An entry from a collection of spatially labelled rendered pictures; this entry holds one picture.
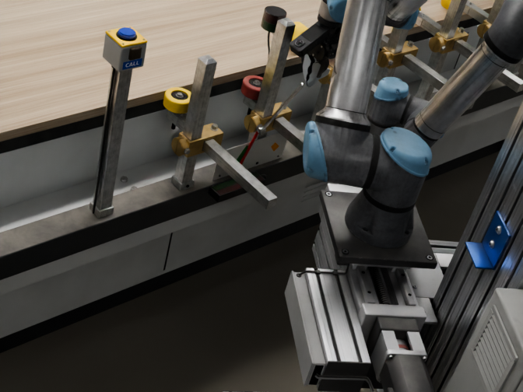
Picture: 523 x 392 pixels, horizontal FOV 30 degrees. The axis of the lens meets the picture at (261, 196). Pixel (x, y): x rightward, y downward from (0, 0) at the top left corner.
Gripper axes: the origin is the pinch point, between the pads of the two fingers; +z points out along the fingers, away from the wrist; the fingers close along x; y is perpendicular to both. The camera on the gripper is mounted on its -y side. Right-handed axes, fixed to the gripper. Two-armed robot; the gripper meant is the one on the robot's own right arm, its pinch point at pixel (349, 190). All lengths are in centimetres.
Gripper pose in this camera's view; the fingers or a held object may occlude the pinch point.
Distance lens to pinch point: 260.4
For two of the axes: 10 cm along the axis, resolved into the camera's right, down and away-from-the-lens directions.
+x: 7.5, -2.7, 6.0
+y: 6.3, 5.8, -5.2
